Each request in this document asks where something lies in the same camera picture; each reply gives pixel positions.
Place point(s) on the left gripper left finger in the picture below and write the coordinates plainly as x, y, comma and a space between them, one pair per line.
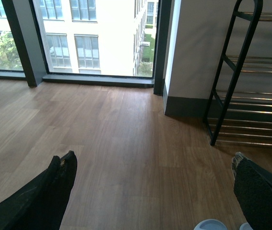
41, 203

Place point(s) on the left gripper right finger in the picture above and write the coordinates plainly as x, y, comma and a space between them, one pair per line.
253, 190

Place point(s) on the light blue slipper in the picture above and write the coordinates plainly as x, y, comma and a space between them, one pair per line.
210, 224
245, 226

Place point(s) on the right light blue slipper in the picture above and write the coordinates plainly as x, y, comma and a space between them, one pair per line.
245, 226

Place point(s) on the left light blue slipper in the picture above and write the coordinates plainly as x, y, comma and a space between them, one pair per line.
210, 224

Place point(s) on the black metal shoe rack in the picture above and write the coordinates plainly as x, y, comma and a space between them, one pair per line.
239, 108

